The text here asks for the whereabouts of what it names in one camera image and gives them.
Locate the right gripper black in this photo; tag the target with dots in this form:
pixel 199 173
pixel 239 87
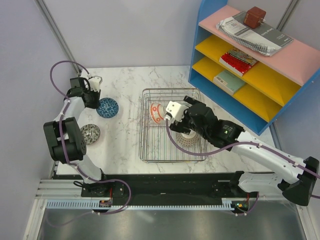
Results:
pixel 181 127

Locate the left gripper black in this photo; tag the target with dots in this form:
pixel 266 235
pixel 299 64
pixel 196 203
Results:
pixel 96 104

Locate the blue patterned bowl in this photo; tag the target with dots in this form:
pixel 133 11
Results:
pixel 108 108

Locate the orange patterned glass bowl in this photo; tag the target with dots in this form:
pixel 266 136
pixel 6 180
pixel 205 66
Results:
pixel 157 113

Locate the brown patterned bowl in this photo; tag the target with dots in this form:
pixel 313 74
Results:
pixel 185 140

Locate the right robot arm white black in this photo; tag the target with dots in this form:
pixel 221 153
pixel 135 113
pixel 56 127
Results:
pixel 292 177

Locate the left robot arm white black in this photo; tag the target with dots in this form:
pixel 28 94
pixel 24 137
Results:
pixel 63 135

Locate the grey patterned bowl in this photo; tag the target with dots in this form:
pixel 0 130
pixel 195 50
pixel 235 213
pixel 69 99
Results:
pixel 91 133

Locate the light green book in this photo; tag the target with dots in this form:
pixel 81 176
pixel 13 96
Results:
pixel 228 82

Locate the red patterned book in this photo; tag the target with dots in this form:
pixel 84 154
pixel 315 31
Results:
pixel 238 61

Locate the colourful wooden shelf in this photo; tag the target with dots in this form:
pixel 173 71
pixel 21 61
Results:
pixel 254 74

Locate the spiral bound notebook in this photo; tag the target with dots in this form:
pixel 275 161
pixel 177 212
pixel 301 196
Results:
pixel 247 37

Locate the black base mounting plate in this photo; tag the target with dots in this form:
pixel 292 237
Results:
pixel 191 188

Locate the grey setup guide booklet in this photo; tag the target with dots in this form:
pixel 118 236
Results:
pixel 266 38

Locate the brown cube power adapter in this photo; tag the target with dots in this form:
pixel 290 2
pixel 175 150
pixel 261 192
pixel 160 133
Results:
pixel 254 17

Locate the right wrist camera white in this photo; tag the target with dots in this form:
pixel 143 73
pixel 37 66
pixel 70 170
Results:
pixel 175 111

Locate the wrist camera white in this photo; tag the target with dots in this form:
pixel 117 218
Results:
pixel 95 82
pixel 175 111

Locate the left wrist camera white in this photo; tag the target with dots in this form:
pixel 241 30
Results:
pixel 95 82

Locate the metal wire dish rack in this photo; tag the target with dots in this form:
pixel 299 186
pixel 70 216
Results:
pixel 154 144

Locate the aluminium frame rail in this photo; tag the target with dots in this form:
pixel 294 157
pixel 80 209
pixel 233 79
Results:
pixel 58 189

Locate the light blue cable duct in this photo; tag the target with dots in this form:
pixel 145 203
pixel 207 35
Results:
pixel 106 204

